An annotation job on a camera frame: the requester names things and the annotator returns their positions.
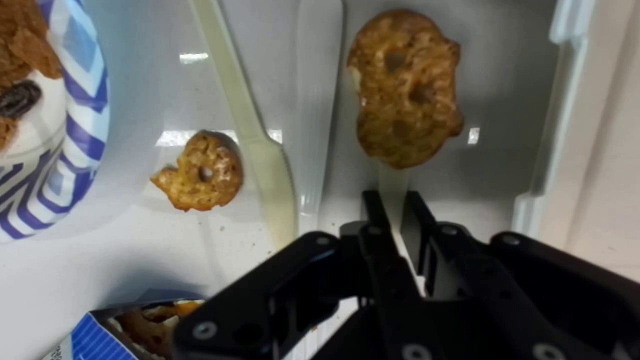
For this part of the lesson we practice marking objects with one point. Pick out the white plastic spoon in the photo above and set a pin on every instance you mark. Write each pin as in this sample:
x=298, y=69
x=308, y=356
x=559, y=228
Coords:
x=392, y=193

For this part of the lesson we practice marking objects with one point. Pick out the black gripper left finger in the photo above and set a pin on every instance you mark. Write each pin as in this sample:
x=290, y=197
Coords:
x=280, y=287

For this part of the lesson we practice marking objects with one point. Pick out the large brown cookie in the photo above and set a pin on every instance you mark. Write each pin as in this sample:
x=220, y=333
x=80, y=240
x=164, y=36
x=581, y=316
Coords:
x=407, y=86

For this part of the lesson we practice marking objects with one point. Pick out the cream plastic knife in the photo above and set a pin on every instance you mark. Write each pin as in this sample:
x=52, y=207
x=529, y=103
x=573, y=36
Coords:
x=241, y=101

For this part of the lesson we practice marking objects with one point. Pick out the blue snack bag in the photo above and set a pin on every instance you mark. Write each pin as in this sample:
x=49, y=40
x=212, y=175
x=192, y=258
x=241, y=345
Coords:
x=93, y=342

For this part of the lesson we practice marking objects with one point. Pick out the small broken cookie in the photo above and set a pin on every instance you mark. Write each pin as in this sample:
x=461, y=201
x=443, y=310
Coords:
x=200, y=172

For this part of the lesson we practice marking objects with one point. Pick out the blue patterned paper bowl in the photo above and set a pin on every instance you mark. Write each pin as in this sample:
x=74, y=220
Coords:
x=80, y=133

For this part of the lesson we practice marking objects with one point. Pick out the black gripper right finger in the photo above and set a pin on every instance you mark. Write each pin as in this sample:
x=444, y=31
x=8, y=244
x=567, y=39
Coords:
x=532, y=301

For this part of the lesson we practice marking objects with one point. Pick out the cookies in snack bag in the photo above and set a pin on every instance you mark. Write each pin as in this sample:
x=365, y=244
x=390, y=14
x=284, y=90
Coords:
x=151, y=327

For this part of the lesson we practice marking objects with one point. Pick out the cookies heap in bowl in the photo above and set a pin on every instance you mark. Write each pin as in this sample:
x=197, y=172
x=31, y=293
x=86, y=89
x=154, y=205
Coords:
x=23, y=47

